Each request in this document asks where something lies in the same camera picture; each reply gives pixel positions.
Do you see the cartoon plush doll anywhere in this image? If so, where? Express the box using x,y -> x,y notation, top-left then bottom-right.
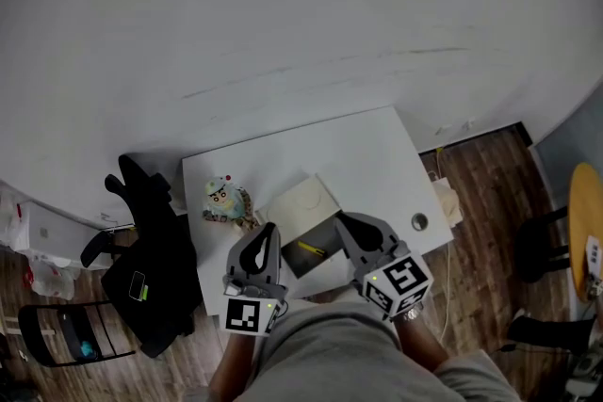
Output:
202,174 -> 243,223

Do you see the person's left forearm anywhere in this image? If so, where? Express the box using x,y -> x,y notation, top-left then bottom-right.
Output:
206,332 -> 258,402

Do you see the long white cable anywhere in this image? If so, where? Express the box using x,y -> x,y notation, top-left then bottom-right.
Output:
426,148 -> 454,345

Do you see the person's grey sweatshirt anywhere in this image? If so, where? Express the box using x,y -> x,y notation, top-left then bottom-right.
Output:
183,299 -> 522,402

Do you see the black office chair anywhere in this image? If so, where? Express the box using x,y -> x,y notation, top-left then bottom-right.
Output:
79,153 -> 200,360

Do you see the person's right forearm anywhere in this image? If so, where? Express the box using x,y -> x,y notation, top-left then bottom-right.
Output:
393,314 -> 449,374

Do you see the silver wristwatch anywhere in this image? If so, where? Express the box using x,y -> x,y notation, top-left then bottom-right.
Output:
394,303 -> 425,323

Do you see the white desk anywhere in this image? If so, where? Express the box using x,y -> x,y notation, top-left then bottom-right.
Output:
181,105 -> 455,317

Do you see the round wooden table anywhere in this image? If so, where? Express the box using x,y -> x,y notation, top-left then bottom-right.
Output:
513,162 -> 603,303

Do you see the black metal rack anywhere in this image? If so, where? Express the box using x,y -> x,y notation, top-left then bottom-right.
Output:
17,300 -> 139,369

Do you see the white paper sheet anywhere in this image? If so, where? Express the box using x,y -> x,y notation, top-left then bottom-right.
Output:
583,235 -> 603,270

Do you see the pile of plastic bags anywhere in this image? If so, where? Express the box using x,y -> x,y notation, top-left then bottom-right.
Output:
0,187 -> 82,302

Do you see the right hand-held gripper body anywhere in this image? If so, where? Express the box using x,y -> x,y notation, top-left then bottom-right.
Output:
350,241 -> 435,322

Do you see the white cardboard box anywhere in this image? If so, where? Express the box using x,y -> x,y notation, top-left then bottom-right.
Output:
21,201 -> 110,270

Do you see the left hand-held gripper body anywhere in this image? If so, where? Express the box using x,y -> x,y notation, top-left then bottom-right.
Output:
220,281 -> 289,338

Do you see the beige storage box with drawer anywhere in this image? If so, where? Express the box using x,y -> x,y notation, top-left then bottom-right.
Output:
256,173 -> 350,281

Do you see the small yellow object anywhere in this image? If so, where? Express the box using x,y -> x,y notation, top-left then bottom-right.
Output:
296,240 -> 328,258

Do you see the beige cloth bundle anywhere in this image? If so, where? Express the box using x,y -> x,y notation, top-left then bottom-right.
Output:
431,177 -> 464,230

